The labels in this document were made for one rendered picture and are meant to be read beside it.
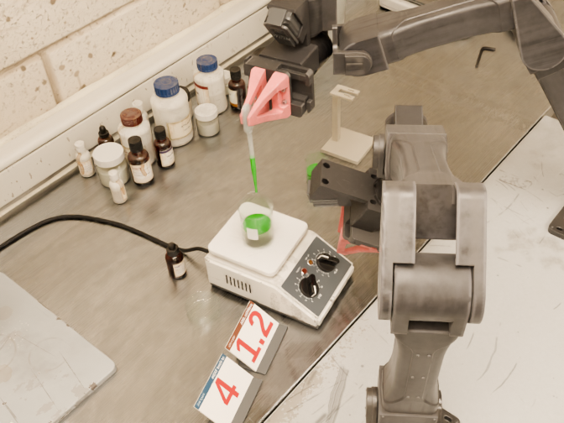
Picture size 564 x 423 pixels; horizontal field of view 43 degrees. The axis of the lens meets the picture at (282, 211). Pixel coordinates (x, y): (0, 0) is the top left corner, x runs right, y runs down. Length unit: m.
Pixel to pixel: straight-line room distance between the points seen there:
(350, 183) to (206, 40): 0.72
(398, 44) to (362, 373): 0.47
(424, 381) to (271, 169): 0.68
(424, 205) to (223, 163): 0.76
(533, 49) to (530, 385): 0.47
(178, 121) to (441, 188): 0.81
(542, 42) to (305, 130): 0.56
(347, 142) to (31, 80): 0.59
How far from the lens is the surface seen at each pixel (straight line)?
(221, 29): 1.59
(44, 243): 1.31
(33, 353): 1.15
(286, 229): 1.12
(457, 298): 0.64
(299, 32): 0.99
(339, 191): 0.92
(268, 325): 1.10
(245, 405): 1.03
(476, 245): 0.64
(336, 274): 1.12
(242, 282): 1.11
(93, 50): 1.43
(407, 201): 0.64
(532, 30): 1.05
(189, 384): 1.07
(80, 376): 1.10
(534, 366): 1.11
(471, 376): 1.08
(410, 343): 0.71
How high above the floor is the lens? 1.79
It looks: 45 degrees down
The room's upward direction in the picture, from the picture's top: 4 degrees counter-clockwise
